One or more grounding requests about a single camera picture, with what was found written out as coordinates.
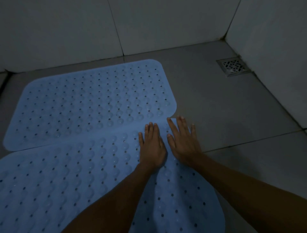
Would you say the blue bath mat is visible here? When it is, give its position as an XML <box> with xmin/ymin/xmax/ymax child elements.
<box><xmin>0</xmin><ymin>117</ymin><xmax>226</xmax><ymax>233</ymax></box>
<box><xmin>3</xmin><ymin>59</ymin><xmax>178</xmax><ymax>152</ymax></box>

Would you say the person's left hand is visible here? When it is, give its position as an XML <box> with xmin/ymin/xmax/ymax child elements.
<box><xmin>138</xmin><ymin>122</ymin><xmax>168</xmax><ymax>171</ymax></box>

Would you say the person's right forearm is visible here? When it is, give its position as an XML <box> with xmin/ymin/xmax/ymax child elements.
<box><xmin>189</xmin><ymin>153</ymin><xmax>307</xmax><ymax>233</ymax></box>

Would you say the square metal floor drain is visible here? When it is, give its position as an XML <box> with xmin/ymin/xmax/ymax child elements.
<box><xmin>216</xmin><ymin>56</ymin><xmax>252</xmax><ymax>77</ymax></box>

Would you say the person's right hand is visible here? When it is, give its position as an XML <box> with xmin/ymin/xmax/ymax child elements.
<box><xmin>166</xmin><ymin>116</ymin><xmax>204</xmax><ymax>167</ymax></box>

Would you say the person's left forearm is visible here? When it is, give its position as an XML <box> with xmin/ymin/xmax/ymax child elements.
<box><xmin>61</xmin><ymin>164</ymin><xmax>159</xmax><ymax>233</ymax></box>

